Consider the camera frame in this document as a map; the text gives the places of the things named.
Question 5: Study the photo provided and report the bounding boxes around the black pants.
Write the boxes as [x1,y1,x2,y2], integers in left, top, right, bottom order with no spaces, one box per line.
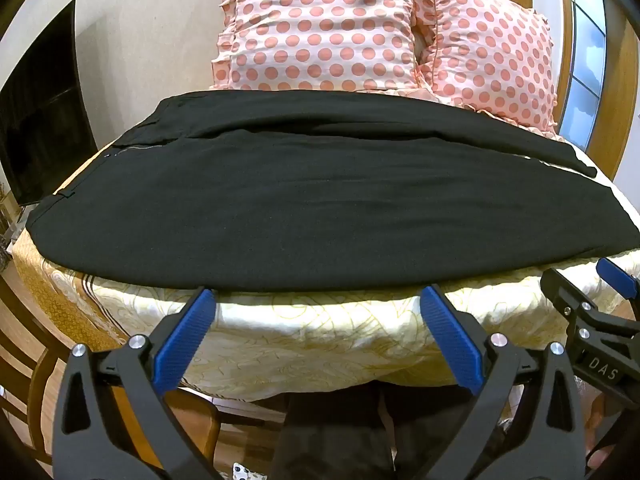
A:
[26,89,640,293]

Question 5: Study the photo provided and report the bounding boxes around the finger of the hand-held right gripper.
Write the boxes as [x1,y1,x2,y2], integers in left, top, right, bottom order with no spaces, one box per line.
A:
[541,267,608,333]
[596,257,640,311]

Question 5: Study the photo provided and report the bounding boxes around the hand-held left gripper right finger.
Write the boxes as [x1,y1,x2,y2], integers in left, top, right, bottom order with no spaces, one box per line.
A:
[415,284,588,480]

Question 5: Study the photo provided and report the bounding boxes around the black flat television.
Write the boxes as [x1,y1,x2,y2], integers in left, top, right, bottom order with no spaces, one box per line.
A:
[0,0,96,207]

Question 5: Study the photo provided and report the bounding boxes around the wooden chair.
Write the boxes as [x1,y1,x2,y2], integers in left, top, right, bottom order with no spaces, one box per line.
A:
[0,260,222,467]

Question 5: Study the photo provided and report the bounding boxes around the person's legs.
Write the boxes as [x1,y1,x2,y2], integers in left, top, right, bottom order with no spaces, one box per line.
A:
[272,380,506,480]

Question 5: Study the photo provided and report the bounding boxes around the person's right hand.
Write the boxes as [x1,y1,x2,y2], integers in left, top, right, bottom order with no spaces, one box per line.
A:
[582,390,615,457]

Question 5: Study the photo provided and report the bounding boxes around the window with wooden frame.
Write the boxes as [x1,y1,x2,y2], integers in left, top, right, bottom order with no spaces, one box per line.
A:
[552,0,640,181]

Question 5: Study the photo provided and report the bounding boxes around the pink polka dot pillow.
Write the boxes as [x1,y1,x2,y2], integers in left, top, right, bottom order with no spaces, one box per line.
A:
[412,0,565,142]
[210,0,436,94]

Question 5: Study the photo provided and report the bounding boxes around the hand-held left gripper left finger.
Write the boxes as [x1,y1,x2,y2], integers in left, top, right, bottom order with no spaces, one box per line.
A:
[52,286,226,480]

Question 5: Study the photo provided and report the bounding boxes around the yellow patterned bed sheet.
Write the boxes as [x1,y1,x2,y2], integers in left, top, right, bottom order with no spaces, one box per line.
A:
[11,130,640,403]

